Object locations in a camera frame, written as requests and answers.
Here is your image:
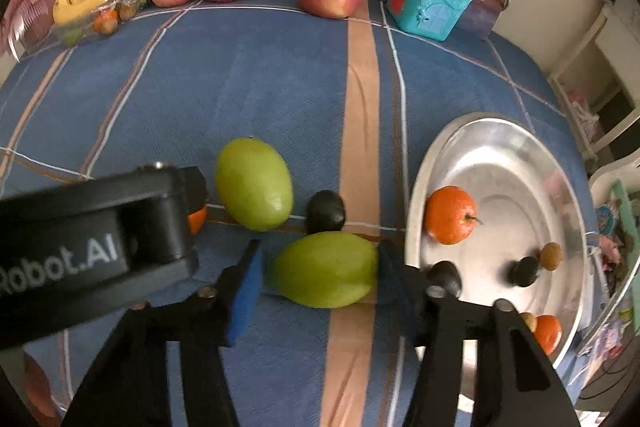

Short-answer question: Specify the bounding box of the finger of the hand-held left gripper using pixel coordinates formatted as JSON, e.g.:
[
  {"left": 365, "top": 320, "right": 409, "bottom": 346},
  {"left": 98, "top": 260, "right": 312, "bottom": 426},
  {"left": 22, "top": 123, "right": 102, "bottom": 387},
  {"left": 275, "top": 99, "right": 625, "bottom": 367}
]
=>
[{"left": 122, "top": 162, "right": 209, "bottom": 280}]

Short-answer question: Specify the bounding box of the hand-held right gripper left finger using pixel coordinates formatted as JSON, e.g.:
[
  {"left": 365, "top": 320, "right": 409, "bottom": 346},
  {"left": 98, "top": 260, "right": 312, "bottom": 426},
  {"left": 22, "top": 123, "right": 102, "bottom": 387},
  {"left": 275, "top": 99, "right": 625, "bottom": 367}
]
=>
[{"left": 62, "top": 239, "right": 266, "bottom": 427}]

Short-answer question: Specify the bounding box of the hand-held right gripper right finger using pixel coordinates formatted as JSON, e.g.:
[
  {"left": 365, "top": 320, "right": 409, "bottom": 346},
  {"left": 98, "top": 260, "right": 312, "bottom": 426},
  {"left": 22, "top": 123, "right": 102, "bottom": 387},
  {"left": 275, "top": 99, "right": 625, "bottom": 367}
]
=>
[{"left": 377, "top": 241, "right": 583, "bottom": 427}]

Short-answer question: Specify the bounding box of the orange tangerine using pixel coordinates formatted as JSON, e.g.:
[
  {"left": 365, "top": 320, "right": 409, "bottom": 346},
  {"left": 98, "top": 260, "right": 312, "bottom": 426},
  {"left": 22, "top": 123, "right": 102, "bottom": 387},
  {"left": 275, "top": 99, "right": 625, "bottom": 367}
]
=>
[
  {"left": 187, "top": 206, "right": 207, "bottom": 236},
  {"left": 534, "top": 314, "right": 563, "bottom": 356}
]

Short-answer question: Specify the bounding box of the dark purple plum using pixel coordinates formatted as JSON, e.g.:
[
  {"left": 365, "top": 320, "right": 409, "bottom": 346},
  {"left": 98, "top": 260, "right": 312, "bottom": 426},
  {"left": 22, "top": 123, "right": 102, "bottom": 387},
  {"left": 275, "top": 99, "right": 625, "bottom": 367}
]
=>
[
  {"left": 509, "top": 256, "right": 541, "bottom": 288},
  {"left": 427, "top": 260, "right": 463, "bottom": 298},
  {"left": 306, "top": 190, "right": 347, "bottom": 233}
]

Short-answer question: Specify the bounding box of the tangerine with stem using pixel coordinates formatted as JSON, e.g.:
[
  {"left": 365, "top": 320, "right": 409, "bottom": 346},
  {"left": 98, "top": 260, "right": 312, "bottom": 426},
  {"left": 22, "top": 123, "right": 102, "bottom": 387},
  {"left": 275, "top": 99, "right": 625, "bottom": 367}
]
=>
[{"left": 424, "top": 186, "right": 483, "bottom": 246}]

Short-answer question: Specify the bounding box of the round metal plate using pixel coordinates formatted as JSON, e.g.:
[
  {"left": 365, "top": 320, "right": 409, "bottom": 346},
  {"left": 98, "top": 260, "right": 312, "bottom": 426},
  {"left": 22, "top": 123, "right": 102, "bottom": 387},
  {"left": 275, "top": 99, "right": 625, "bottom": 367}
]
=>
[{"left": 406, "top": 112, "right": 588, "bottom": 400}]

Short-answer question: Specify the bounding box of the green mango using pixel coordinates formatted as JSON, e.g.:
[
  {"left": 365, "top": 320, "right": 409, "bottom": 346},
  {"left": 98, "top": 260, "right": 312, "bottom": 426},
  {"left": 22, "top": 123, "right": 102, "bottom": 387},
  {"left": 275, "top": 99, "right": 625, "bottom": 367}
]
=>
[{"left": 215, "top": 137, "right": 294, "bottom": 232}]

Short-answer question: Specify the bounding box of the blue plaid tablecloth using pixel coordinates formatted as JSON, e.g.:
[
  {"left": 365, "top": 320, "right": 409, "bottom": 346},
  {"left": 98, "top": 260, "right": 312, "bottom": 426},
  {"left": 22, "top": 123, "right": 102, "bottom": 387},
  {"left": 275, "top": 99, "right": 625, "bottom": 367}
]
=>
[{"left": 0, "top": 0, "right": 601, "bottom": 427}]

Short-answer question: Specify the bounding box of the clear plastic tray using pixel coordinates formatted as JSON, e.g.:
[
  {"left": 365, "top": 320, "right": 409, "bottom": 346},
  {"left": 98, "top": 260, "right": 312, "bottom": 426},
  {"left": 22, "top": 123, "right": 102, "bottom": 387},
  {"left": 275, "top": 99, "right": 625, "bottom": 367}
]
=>
[{"left": 52, "top": 0, "right": 152, "bottom": 46}]

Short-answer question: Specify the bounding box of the teal house-shaped box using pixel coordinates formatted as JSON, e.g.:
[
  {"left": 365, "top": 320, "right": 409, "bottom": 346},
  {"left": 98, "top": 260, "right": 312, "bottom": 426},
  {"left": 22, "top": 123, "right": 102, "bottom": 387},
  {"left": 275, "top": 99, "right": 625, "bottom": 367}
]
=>
[{"left": 386, "top": 0, "right": 473, "bottom": 42}]

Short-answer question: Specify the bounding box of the white shelf frame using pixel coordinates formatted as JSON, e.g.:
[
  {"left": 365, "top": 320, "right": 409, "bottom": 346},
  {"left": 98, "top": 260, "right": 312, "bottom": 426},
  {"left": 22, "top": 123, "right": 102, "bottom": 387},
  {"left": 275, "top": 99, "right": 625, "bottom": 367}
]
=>
[{"left": 547, "top": 2, "right": 640, "bottom": 158}]

